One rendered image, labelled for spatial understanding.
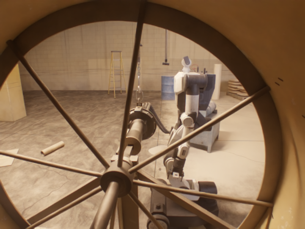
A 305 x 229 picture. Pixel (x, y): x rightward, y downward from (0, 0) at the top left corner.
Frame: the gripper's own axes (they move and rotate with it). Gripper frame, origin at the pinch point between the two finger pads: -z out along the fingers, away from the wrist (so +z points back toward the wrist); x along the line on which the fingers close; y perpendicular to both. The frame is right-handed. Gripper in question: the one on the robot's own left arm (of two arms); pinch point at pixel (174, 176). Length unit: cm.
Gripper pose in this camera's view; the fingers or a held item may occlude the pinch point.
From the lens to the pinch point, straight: 160.2
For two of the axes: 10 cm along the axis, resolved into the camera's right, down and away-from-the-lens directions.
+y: -0.5, 2.8, -9.6
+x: -9.8, -2.0, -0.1
